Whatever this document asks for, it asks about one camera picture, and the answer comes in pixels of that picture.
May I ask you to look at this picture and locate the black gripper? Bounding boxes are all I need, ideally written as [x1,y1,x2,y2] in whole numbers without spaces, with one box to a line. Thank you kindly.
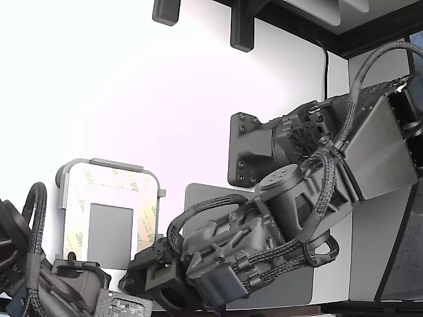
[118,200,282,304]

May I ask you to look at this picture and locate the tan protective film green print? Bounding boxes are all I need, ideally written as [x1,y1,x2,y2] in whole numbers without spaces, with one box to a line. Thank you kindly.
[63,163,159,262]

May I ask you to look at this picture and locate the grey circuit board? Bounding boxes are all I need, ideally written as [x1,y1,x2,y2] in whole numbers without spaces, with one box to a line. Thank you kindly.
[95,287,154,317]

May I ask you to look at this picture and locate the white plate with grey window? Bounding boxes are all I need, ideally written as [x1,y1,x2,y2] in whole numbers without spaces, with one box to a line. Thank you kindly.
[82,188,141,270]

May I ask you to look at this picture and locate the black printed mechanism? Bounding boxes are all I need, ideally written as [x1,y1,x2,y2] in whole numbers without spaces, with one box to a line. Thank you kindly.
[0,197,112,317]

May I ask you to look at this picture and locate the grey fixture with black legs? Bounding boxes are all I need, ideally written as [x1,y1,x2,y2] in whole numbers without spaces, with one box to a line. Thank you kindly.
[54,157,167,270]

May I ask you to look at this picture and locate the dark grey mat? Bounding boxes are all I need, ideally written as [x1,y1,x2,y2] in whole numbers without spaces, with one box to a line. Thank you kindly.
[184,183,315,306]

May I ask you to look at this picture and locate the large black clamp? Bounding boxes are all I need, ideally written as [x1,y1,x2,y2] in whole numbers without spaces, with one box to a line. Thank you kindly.
[229,0,256,53]

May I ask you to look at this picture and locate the small black clamp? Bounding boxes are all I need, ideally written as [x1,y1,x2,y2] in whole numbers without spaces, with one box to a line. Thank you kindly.
[151,0,182,26]

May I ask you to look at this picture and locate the dark speckled panel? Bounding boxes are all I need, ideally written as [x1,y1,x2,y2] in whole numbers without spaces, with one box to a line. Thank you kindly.
[375,183,423,302]

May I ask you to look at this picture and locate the white slanted panel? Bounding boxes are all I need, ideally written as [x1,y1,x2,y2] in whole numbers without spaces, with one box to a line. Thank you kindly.
[282,0,371,27]

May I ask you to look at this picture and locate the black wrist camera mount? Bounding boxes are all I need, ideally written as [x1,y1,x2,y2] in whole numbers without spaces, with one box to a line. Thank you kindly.
[144,260,192,310]

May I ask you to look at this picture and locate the looped black braided cable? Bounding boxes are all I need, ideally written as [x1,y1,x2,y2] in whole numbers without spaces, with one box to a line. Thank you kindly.
[167,194,252,262]

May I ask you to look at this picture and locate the thick braided cable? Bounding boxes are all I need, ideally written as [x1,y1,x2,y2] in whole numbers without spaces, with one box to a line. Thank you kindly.
[21,181,49,317]

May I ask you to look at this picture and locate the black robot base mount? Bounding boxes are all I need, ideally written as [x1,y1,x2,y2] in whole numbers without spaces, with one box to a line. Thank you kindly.
[229,111,277,189]

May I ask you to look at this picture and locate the black braided cable bundle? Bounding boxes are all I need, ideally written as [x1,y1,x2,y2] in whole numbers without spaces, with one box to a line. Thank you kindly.
[236,150,341,290]

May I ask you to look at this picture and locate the thin black cable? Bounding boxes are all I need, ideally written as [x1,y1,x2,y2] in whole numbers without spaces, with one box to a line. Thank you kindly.
[312,38,330,102]

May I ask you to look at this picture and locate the long black braided cable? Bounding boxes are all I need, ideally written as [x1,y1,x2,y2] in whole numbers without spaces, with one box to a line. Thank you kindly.
[333,38,423,156]

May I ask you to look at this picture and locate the black frame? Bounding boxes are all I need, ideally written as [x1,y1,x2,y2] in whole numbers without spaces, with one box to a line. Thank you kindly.
[211,0,423,61]

